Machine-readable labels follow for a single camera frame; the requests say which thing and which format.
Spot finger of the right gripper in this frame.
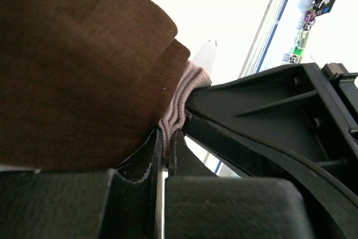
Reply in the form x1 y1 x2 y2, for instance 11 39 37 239
184 116 357 238
186 63 357 166

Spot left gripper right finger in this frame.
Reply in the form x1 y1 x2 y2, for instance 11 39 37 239
164 131 314 238

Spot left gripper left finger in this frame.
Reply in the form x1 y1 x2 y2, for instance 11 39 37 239
1 129 162 238

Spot dark brown striped sock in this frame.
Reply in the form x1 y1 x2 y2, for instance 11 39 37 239
1 0 211 170

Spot aluminium rail frame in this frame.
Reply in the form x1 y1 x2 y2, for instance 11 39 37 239
204 0 308 175

